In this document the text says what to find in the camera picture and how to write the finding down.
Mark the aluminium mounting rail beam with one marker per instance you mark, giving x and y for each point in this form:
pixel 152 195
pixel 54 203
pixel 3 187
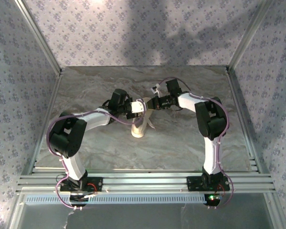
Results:
pixel 145 182

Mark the grey metal sheet panel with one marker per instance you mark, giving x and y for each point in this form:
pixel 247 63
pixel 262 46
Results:
pixel 145 217

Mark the aluminium table side rail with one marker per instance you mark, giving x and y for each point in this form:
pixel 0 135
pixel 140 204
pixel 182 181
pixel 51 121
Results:
pixel 244 119
pixel 44 124

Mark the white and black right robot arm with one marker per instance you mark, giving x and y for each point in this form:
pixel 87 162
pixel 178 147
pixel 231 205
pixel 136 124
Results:
pixel 193 101

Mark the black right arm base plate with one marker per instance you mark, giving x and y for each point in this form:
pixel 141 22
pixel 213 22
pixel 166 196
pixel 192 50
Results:
pixel 193 183

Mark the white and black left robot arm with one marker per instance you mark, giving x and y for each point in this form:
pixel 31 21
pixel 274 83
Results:
pixel 95 119

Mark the aluminium corner post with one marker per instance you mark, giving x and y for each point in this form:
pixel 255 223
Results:
pixel 250 31
pixel 38 33

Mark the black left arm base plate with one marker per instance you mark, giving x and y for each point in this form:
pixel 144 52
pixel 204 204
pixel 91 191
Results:
pixel 99 184

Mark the white shoe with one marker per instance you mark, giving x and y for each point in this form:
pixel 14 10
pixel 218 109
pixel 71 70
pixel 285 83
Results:
pixel 138 132

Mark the white torn tape strip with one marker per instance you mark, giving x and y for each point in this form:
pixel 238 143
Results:
pixel 69 220

